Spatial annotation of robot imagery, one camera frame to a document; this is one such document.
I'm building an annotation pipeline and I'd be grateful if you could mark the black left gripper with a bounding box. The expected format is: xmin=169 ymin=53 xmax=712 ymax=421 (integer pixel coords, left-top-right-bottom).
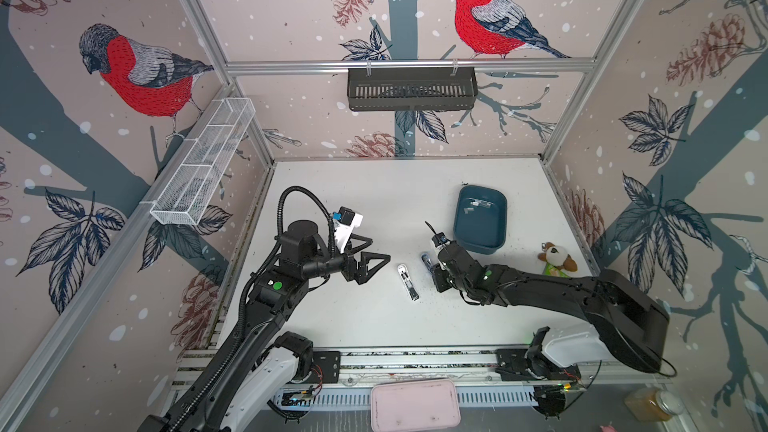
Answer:
xmin=301 ymin=232 xmax=389 ymax=284

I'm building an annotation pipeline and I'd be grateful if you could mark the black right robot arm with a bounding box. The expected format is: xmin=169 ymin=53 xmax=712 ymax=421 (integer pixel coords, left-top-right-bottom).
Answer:
xmin=433 ymin=239 xmax=669 ymax=373

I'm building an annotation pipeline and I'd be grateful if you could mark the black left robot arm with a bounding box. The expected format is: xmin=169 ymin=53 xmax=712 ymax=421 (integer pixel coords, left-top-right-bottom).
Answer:
xmin=139 ymin=185 xmax=391 ymax=431

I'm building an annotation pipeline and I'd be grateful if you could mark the teal plastic tray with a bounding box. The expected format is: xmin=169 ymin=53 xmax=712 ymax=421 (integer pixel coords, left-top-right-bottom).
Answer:
xmin=453 ymin=185 xmax=508 ymax=255

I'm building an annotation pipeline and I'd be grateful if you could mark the brown plush dog toy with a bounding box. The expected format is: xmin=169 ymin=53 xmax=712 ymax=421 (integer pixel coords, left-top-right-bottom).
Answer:
xmin=538 ymin=242 xmax=578 ymax=278

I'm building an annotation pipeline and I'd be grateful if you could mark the pink plastic box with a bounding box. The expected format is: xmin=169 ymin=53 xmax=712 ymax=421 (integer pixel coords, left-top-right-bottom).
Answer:
xmin=370 ymin=379 xmax=461 ymax=432

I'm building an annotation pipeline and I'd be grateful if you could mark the amber glass jar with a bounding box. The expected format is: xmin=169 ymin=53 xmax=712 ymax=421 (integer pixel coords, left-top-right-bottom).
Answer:
xmin=624 ymin=387 xmax=685 ymax=422

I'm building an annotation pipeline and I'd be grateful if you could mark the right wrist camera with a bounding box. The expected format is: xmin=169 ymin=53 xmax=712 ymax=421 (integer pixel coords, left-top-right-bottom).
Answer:
xmin=431 ymin=232 xmax=450 ymax=250

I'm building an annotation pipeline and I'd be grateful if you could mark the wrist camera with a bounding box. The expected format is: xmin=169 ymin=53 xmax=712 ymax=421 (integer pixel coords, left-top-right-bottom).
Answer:
xmin=332 ymin=207 xmax=363 ymax=252
xmin=431 ymin=232 xmax=450 ymax=250

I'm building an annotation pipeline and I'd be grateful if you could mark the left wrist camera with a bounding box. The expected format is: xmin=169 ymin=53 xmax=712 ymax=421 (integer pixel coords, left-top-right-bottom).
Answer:
xmin=332 ymin=207 xmax=363 ymax=252

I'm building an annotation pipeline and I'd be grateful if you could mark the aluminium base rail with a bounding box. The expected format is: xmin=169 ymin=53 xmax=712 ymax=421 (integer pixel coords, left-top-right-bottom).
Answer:
xmin=173 ymin=344 xmax=661 ymax=412

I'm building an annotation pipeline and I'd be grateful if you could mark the black wire hanging basket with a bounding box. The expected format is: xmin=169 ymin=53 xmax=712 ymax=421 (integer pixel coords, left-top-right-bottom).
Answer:
xmin=347 ymin=66 xmax=479 ymax=113

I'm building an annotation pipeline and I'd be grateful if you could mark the white mesh wall shelf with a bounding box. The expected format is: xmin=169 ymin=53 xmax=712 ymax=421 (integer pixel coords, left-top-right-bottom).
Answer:
xmin=150 ymin=97 xmax=255 ymax=226

